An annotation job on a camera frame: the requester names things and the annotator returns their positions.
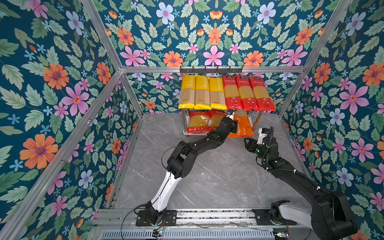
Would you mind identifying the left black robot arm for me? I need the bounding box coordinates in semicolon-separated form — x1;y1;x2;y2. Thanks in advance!
144;117;238;225

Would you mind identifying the orange macaroni bag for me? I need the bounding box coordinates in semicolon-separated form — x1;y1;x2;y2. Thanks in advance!
228;110;255;139

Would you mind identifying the red spaghetti pack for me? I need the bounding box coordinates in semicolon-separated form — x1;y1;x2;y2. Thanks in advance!
223;76;243;110
249;77;276;112
236;76;258;111

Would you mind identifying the metal hook rail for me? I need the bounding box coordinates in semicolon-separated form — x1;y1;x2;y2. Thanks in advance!
179;66;243;75

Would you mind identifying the red macaroni bag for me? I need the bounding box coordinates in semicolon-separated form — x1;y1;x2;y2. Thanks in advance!
188;111;215;134
210;110;226;128

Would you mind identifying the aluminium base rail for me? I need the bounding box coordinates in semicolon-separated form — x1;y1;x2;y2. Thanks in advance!
93;208;314;229

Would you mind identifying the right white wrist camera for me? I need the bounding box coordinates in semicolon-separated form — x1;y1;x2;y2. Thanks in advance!
257;128;270;145

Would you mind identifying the yellow spaghetti pack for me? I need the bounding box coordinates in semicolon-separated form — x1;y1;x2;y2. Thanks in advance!
179;75;196;109
209;78;227;110
194;76;211;110

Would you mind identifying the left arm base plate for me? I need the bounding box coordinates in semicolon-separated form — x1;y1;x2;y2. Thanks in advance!
136;210;178;227

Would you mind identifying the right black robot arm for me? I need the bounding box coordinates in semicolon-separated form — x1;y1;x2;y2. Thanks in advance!
244;127;358;240

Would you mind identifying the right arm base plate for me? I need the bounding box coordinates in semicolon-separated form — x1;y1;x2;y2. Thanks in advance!
252;209;298;226

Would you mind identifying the white vented cable duct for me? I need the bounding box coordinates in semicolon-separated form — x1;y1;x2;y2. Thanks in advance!
100;228;275;240

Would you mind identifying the white two-tier shelf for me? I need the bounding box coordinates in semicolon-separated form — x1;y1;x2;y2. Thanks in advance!
179;93;263;135

